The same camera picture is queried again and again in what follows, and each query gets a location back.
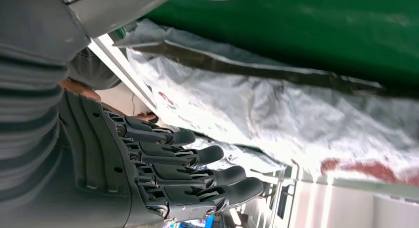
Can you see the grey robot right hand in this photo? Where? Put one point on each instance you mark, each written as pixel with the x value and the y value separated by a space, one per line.
pixel 95 161

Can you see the green conveyor belt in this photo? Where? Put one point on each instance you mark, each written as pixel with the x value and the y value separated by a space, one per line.
pixel 294 30

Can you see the person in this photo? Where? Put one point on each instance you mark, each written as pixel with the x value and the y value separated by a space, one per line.
pixel 95 75

